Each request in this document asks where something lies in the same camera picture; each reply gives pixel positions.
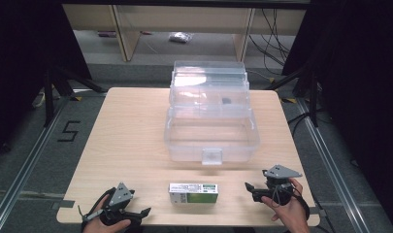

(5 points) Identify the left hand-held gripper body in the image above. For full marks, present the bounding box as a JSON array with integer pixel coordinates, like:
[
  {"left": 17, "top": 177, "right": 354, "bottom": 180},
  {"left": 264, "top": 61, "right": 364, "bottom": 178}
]
[{"left": 82, "top": 182, "right": 136, "bottom": 227}]

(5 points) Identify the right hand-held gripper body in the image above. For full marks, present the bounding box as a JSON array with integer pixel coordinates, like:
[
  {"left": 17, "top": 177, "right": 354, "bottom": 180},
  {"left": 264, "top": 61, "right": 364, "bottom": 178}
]
[{"left": 261, "top": 164, "right": 304, "bottom": 207}]

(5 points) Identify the small green and white box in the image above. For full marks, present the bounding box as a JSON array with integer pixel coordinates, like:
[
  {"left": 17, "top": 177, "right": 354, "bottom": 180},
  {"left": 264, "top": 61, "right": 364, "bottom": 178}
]
[{"left": 168, "top": 183, "right": 219, "bottom": 206}]

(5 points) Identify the clear plastic storage box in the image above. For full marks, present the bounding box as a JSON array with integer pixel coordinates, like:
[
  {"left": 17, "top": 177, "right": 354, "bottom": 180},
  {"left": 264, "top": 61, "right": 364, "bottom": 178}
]
[{"left": 164, "top": 59, "right": 261, "bottom": 166}]

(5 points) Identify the person's left hand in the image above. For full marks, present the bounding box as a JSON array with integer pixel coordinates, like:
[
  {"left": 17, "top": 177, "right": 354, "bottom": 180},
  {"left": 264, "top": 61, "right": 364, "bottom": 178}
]
[{"left": 82, "top": 193, "right": 132, "bottom": 233}]

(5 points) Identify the person's right hand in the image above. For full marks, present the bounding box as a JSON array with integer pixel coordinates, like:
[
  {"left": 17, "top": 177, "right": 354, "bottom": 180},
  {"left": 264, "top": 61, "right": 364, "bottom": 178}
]
[{"left": 260, "top": 177, "right": 311, "bottom": 233}]

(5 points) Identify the black metal stand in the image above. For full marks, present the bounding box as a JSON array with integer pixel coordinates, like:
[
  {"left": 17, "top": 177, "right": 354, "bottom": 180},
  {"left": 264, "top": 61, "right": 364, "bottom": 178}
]
[
  {"left": 264, "top": 63, "right": 320, "bottom": 128},
  {"left": 43, "top": 63, "right": 108, "bottom": 128}
]

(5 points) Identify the black curtain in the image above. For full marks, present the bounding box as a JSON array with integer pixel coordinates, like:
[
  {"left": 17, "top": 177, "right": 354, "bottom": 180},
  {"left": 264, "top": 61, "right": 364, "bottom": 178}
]
[
  {"left": 0, "top": 0, "right": 93, "bottom": 163},
  {"left": 281, "top": 0, "right": 393, "bottom": 224}
]

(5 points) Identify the small grey object on shelf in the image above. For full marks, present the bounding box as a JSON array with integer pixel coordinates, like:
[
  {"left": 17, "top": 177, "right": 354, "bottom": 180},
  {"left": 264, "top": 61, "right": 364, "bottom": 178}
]
[{"left": 168, "top": 31, "right": 194, "bottom": 44}]

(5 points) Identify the light wooden shelf unit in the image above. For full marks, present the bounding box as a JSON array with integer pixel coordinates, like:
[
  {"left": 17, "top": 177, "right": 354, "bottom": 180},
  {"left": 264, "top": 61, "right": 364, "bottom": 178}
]
[{"left": 61, "top": 4, "right": 308, "bottom": 63}]

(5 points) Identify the black wrist strap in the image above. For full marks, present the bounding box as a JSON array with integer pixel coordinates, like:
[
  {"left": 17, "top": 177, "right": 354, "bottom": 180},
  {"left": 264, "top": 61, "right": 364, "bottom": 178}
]
[
  {"left": 78, "top": 186, "right": 118, "bottom": 232},
  {"left": 289, "top": 181, "right": 312, "bottom": 221}
]

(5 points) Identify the aluminium floor rail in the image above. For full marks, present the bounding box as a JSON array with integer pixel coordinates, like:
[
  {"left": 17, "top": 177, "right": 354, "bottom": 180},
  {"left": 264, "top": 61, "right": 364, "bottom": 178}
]
[
  {"left": 0, "top": 95, "right": 72, "bottom": 233},
  {"left": 295, "top": 96, "right": 372, "bottom": 233}
]

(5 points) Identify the black floor cable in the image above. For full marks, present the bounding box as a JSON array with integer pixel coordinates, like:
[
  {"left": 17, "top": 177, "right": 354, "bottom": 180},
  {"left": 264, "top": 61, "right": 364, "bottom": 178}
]
[{"left": 286, "top": 110, "right": 318, "bottom": 137}]

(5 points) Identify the bundle of black cables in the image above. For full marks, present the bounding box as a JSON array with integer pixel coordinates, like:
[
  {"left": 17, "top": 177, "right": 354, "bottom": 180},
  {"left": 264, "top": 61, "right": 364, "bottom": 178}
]
[{"left": 247, "top": 9, "right": 293, "bottom": 76}]

